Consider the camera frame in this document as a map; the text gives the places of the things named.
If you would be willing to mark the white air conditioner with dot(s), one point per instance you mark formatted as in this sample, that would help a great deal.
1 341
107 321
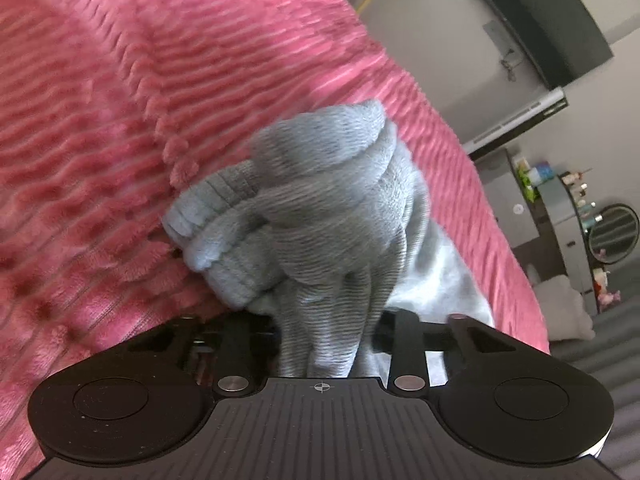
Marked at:
517 122

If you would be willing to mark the grey drawer cabinet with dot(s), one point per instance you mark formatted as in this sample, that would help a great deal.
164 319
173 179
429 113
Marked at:
510 205

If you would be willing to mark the grey curtain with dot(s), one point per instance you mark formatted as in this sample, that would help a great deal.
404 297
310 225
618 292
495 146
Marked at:
605 360

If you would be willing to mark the green item on cabinet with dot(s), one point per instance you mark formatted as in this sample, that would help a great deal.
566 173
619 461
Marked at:
525 176

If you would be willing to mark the dark ceiling beam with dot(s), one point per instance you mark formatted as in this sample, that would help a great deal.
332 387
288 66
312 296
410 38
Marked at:
540 15

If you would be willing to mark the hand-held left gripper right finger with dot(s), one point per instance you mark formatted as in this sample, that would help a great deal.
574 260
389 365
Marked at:
407 347

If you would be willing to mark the grey vanity desk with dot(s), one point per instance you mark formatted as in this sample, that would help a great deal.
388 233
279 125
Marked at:
570 240

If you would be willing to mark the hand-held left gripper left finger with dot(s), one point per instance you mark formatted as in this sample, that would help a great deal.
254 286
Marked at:
235 352

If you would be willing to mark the pink ribbed blanket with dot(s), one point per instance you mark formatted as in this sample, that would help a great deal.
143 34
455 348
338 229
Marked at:
125 135

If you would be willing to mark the grey fleece pants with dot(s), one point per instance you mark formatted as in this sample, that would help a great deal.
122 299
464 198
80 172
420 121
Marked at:
325 240

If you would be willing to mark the pink plush toy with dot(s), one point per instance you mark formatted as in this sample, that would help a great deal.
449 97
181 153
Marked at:
607 299

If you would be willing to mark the round vanity mirror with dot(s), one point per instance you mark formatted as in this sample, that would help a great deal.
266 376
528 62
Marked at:
616 233

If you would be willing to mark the white upholstered chair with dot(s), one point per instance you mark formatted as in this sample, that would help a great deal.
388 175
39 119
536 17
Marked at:
565 307

